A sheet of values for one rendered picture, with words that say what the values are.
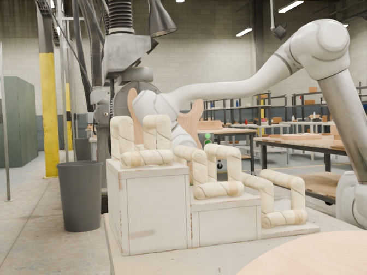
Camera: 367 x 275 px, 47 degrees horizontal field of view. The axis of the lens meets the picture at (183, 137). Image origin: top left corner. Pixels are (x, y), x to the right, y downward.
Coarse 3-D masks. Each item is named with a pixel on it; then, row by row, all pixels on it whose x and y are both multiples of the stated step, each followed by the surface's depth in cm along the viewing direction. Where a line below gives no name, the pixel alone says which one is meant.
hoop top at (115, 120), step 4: (116, 116) 100; (120, 116) 91; (124, 116) 87; (128, 116) 88; (112, 120) 100; (116, 120) 91; (120, 120) 87; (124, 120) 87; (128, 120) 87; (132, 120) 88; (112, 124) 100; (116, 124) 91; (116, 128) 96
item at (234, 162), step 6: (228, 156) 94; (234, 156) 93; (240, 156) 94; (228, 162) 94; (234, 162) 93; (240, 162) 94; (228, 168) 94; (234, 168) 93; (240, 168) 94; (228, 174) 94; (234, 174) 94; (240, 174) 94; (228, 180) 95; (234, 180) 94; (240, 180) 94
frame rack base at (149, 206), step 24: (144, 168) 87; (168, 168) 86; (120, 192) 83; (144, 192) 84; (168, 192) 86; (120, 216) 83; (144, 216) 85; (168, 216) 86; (120, 240) 85; (144, 240) 85; (168, 240) 86
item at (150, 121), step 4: (148, 116) 102; (152, 116) 96; (156, 116) 92; (160, 116) 89; (164, 116) 89; (168, 116) 90; (144, 120) 104; (148, 120) 99; (152, 120) 94; (156, 120) 90; (160, 120) 89; (164, 120) 89; (168, 120) 89; (144, 124) 105; (148, 124) 100; (152, 124) 95
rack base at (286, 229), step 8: (288, 224) 99; (296, 224) 99; (304, 224) 98; (312, 224) 98; (264, 232) 93; (272, 232) 93; (280, 232) 93; (288, 232) 94; (296, 232) 94; (304, 232) 95; (312, 232) 95
